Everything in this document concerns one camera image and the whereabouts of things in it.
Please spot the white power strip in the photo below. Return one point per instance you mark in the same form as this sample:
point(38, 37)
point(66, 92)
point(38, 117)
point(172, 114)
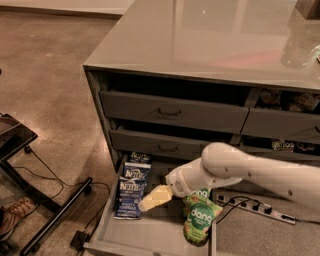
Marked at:
point(254, 206)

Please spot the blue kettle chip bag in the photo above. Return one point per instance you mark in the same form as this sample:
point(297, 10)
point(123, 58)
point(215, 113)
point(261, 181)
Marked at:
point(136, 157)
point(130, 193)
point(138, 171)

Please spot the snack bag on counter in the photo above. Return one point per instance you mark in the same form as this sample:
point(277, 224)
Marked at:
point(316, 53)

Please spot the snack bags in right drawers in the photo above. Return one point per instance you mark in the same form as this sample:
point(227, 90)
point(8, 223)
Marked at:
point(301, 102)

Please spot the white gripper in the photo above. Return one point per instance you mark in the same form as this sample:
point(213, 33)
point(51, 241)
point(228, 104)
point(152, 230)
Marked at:
point(179, 183)

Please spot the green dang bag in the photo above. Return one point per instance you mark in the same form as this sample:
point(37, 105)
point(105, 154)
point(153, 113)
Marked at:
point(205, 192)
point(200, 213)

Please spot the middle green Dang bag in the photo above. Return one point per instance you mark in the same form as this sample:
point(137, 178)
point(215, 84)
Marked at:
point(205, 192)

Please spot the front green Dang bag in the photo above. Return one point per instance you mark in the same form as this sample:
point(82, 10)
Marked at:
point(200, 213)

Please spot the grey drawer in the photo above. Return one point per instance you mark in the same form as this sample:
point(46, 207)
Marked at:
point(280, 155)
point(277, 124)
point(173, 111)
point(163, 145)

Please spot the top right grey drawer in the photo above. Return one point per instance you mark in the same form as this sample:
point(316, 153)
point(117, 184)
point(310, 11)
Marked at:
point(277, 124)

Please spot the top left grey drawer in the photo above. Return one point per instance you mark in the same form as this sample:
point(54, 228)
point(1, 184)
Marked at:
point(173, 111)

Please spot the black power adapter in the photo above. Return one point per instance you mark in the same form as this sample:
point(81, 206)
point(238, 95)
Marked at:
point(79, 239)

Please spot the orange sneaker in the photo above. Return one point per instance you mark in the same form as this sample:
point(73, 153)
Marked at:
point(11, 215)

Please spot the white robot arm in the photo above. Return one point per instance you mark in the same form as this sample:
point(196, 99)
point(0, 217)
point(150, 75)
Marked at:
point(222, 165)

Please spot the middle left grey drawer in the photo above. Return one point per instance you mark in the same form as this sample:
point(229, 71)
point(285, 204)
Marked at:
point(163, 145)

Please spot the middle right grey drawer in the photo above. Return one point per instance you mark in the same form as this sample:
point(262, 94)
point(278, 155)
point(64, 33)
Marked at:
point(280, 155)

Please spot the grey drawer cabinet counter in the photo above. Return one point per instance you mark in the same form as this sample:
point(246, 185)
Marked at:
point(219, 51)

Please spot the open bottom left drawer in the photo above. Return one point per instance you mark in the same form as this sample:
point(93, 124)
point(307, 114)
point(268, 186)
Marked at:
point(159, 232)

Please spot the dark box on counter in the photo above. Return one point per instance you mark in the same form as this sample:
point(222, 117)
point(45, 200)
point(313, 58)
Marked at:
point(309, 9)

